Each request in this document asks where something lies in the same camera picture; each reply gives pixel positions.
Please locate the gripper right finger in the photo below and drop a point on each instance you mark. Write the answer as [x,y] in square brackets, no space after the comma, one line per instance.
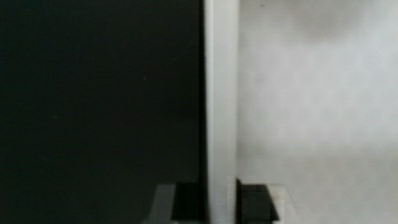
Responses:
[256,209]

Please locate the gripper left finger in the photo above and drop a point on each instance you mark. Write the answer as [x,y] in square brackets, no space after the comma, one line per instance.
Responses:
[176,207]

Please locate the white desk top tray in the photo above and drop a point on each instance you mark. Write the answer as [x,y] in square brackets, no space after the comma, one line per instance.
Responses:
[302,107]

